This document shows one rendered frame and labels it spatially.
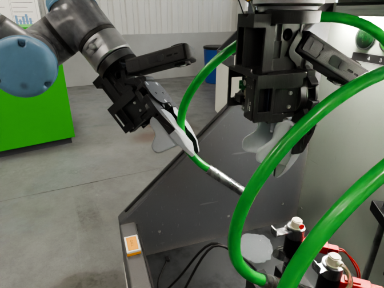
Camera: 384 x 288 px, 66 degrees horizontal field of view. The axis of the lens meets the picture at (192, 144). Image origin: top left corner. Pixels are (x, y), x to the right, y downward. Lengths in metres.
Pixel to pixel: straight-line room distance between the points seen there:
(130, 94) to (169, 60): 0.08
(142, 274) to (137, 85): 0.37
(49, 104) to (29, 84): 3.18
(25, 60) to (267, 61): 0.29
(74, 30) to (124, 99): 0.14
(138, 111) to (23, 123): 3.17
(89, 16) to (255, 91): 0.33
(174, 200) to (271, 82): 0.51
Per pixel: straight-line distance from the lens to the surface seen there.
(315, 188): 0.91
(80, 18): 0.56
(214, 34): 7.61
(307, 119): 0.31
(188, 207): 0.80
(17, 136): 3.68
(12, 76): 0.43
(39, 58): 0.42
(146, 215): 0.78
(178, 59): 0.48
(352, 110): 0.78
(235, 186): 0.54
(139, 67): 0.50
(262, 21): 0.33
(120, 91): 0.53
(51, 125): 3.67
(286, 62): 0.36
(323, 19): 0.48
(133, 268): 0.67
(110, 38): 0.53
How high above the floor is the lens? 1.43
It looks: 24 degrees down
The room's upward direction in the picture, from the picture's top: straight up
